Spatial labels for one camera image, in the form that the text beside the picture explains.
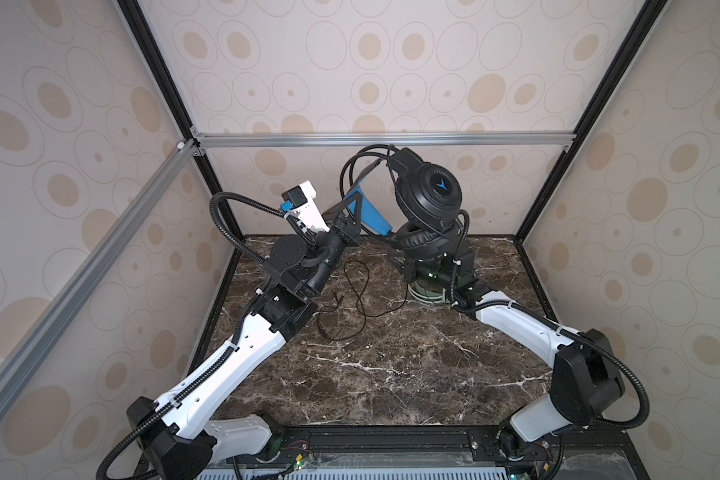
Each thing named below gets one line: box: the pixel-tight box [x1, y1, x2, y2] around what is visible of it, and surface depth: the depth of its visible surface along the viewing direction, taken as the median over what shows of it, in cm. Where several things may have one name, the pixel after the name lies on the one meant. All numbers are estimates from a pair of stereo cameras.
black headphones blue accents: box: [339, 144, 470, 262], surface depth 43 cm
